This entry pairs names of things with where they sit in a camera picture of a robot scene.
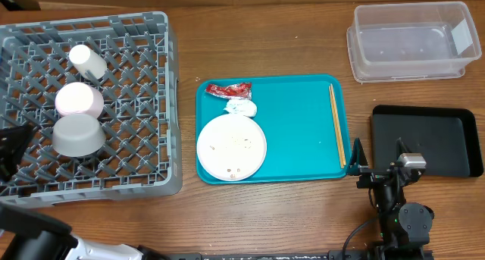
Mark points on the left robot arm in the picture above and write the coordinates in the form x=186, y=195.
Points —
x=38, y=236

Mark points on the clear plastic storage bin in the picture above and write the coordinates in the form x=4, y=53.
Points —
x=411, y=41

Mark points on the grey plastic dish rack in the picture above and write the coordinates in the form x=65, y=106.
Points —
x=142, y=153

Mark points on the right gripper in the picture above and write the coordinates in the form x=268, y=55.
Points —
x=373, y=175

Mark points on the black plastic tray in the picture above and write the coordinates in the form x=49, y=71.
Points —
x=447, y=138

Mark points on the wooden chopstick left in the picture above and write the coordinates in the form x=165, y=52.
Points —
x=336, y=125

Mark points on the teal serving tray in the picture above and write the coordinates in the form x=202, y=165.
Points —
x=295, y=114

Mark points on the wooden chopstick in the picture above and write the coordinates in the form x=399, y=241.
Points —
x=336, y=125

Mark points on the red snack wrapper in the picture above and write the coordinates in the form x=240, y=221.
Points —
x=233, y=91

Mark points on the white cup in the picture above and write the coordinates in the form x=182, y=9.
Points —
x=84, y=59

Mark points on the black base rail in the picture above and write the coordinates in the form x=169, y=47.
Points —
x=265, y=256

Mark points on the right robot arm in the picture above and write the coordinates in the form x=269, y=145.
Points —
x=404, y=226

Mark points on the large white dirty plate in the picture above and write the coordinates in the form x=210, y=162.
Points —
x=231, y=147

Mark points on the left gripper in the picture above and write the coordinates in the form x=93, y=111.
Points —
x=10, y=145

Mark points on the crumpled white tissue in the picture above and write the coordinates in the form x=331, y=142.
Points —
x=243, y=107

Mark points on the wooden chopstick right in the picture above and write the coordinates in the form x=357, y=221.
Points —
x=338, y=125

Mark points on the grey bowl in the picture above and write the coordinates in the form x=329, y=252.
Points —
x=77, y=135

